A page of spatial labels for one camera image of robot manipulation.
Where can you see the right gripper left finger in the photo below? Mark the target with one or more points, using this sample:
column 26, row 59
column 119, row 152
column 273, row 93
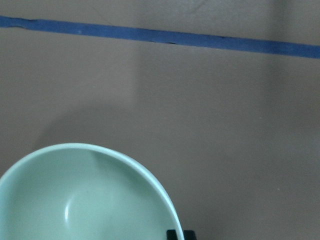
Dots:
column 171, row 234

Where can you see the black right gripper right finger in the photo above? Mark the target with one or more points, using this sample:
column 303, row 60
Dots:
column 189, row 235

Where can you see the light green bowl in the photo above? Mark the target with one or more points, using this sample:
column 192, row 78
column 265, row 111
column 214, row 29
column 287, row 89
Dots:
column 77, row 191

